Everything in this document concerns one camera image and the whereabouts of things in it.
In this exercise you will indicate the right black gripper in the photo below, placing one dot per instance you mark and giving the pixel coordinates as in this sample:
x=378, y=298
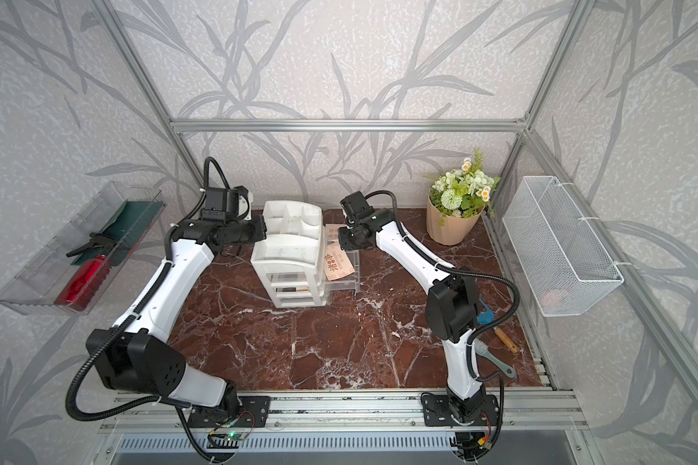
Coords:
x=344, y=244

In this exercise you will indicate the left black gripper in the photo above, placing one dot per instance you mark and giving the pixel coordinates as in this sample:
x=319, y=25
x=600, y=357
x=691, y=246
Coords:
x=260, y=230

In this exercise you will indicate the white plastic drawer organizer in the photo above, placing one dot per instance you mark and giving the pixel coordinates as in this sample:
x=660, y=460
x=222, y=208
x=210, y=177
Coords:
x=290, y=261

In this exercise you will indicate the pink postcard red characters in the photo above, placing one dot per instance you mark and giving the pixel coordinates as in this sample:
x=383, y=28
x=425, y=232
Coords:
x=332, y=232

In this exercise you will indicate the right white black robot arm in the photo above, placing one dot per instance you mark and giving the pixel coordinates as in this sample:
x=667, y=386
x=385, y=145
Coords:
x=453, y=299

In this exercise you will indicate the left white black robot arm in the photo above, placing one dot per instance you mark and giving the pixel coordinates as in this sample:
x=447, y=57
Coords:
x=134, y=353

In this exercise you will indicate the beige flower pot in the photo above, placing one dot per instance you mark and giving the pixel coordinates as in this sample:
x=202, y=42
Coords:
x=448, y=230

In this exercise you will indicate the white green artificial flowers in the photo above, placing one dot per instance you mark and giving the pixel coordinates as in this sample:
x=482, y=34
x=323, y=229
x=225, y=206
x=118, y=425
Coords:
x=464, y=192

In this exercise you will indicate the green cloth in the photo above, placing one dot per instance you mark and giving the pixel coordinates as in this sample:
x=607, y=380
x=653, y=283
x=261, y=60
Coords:
x=127, y=227

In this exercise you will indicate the black clamp tool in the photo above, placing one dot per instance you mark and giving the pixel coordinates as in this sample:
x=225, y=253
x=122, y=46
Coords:
x=99, y=244

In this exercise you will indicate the red brush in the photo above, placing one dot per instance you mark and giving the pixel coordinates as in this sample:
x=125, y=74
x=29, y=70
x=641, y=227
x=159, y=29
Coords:
x=85, y=284

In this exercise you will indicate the pink object in basket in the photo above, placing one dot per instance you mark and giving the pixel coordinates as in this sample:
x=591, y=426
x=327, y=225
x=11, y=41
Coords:
x=554, y=298

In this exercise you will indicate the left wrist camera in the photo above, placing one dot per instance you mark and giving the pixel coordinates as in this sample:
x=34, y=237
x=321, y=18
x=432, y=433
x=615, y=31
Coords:
x=244, y=203

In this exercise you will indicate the clear plastic wall tray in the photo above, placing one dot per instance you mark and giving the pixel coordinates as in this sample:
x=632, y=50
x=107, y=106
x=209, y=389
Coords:
x=69, y=274

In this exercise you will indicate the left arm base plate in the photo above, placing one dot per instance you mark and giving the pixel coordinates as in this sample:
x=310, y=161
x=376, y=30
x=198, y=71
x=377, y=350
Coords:
x=250, y=411

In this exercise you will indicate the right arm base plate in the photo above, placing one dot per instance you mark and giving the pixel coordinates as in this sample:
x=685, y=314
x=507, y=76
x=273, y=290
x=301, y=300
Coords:
x=449, y=410

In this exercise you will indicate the white wire mesh basket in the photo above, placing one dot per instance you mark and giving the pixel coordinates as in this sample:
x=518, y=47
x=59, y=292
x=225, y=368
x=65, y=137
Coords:
x=558, y=248

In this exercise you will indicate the aluminium front rail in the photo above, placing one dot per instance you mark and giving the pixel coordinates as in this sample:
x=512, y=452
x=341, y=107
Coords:
x=525, y=408

